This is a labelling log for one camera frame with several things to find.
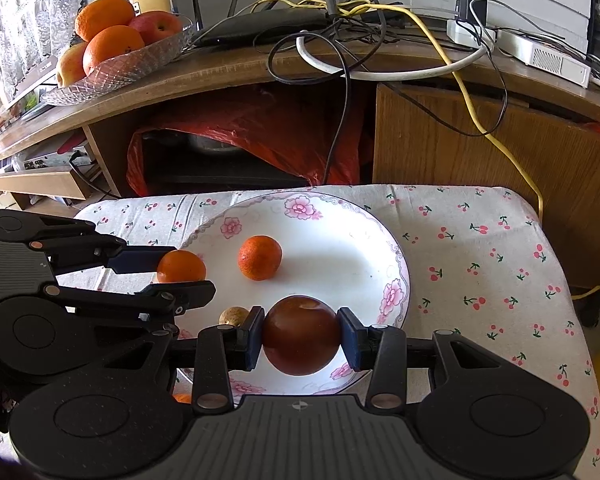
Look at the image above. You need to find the glass fruit dish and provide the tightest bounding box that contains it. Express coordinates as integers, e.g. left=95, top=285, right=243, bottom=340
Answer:
left=42, top=16, right=197, bottom=106

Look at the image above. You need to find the black power adapter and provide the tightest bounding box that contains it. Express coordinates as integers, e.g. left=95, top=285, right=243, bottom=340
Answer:
left=454, top=0, right=488, bottom=25

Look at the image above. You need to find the white floral ceramic bowl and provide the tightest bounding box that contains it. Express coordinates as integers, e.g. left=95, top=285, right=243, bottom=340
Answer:
left=174, top=190, right=413, bottom=399

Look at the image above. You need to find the white power strip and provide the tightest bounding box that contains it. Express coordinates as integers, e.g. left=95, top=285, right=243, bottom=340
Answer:
left=446, top=20, right=591, bottom=89

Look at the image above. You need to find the yellow network cable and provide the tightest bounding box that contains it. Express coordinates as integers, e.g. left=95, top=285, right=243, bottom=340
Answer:
left=249, top=0, right=600, bottom=302

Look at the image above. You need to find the white lace curtain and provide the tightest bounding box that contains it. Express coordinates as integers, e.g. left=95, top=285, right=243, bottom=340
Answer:
left=0, top=0, right=84, bottom=101

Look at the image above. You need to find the brown longan fruit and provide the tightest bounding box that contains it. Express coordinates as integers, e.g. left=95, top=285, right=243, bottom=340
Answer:
left=219, top=307, right=249, bottom=326

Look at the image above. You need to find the dark red apple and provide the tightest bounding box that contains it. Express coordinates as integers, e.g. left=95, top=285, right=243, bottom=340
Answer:
left=262, top=296, right=341, bottom=376

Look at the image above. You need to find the wooden tv cabinet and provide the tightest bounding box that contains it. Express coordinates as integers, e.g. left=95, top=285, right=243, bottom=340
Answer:
left=0, top=48, right=600, bottom=287

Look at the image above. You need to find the red plastic bag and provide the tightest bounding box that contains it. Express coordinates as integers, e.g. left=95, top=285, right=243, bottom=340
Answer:
left=126, top=84, right=364, bottom=196

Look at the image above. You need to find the yellow apple in dish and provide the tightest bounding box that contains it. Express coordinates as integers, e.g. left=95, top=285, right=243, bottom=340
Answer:
left=56, top=42, right=87, bottom=87

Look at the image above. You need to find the mandarin orange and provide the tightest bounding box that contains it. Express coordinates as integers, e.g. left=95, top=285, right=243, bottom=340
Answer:
left=237, top=235, right=283, bottom=281

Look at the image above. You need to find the white coiled cable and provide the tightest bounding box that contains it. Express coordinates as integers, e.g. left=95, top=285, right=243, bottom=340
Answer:
left=296, top=29, right=496, bottom=83

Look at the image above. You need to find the red apple in dish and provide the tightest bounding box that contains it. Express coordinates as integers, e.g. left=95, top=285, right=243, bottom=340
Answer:
left=129, top=11, right=183, bottom=46

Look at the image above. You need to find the cherry print tablecloth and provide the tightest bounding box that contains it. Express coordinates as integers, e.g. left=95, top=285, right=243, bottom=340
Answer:
left=81, top=185, right=600, bottom=479

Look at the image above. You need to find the small mandarin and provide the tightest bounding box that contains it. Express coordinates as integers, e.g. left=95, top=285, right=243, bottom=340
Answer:
left=156, top=249, right=207, bottom=283
left=173, top=393, right=192, bottom=404

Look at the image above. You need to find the front large orange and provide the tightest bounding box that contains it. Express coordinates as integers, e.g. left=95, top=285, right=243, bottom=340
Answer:
left=83, top=25, right=145, bottom=75

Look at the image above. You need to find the large orange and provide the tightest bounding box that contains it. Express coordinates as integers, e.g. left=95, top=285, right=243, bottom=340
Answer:
left=74, top=0, right=135, bottom=42
left=83, top=25, right=145, bottom=75

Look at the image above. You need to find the top large orange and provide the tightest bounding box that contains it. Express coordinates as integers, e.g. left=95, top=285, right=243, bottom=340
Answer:
left=74, top=0, right=135, bottom=42

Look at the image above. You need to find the black wifi router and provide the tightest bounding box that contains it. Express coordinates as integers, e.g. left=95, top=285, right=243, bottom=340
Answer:
left=186, top=0, right=423, bottom=49

